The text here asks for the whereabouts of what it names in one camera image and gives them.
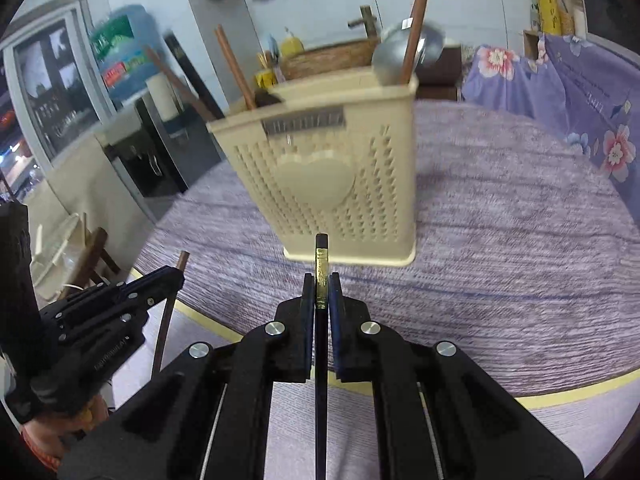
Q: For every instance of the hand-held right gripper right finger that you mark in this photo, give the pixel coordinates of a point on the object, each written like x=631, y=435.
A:
x=335, y=310

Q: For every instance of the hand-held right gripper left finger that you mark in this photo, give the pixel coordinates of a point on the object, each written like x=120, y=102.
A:
x=307, y=310

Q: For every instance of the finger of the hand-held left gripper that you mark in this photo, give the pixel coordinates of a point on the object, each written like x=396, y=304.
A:
x=115, y=320
x=150, y=280

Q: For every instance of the brown wooden chopstick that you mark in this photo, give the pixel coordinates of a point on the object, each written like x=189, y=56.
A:
x=180, y=82
x=235, y=67
x=417, y=20
x=165, y=330

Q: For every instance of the black chopstick wide yellow band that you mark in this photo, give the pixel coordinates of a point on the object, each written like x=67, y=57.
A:
x=321, y=410

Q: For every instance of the beige perforated utensil holder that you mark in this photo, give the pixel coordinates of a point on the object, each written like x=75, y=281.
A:
x=310, y=185

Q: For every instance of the black chopstick thin gold band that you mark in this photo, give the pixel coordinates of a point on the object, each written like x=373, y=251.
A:
x=195, y=77

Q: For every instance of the shiny steel spoon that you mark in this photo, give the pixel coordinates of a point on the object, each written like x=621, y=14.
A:
x=395, y=57

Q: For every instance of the person's left hand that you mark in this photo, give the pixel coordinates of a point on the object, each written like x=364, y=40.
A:
x=45, y=440

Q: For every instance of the wooden chair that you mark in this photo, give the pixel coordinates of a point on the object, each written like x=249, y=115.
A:
x=85, y=260

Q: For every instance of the water dispenser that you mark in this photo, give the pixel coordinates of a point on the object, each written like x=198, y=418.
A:
x=150, y=160

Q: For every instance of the dark glass window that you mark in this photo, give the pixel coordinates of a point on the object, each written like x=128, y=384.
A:
x=50, y=100

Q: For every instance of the blue water bottle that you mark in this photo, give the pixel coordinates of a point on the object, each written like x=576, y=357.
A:
x=125, y=55

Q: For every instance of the yellow cup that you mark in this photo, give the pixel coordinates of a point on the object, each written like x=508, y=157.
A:
x=265, y=79

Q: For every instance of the wicker basket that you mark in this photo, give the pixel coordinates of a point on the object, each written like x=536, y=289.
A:
x=330, y=60

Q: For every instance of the dark wooden side table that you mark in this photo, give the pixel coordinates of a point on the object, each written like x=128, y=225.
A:
x=442, y=75

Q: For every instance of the yellow soap bottle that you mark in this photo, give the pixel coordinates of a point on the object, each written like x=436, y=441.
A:
x=292, y=45

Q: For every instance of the purple floral cloth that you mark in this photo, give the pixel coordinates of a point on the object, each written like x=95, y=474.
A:
x=575, y=90

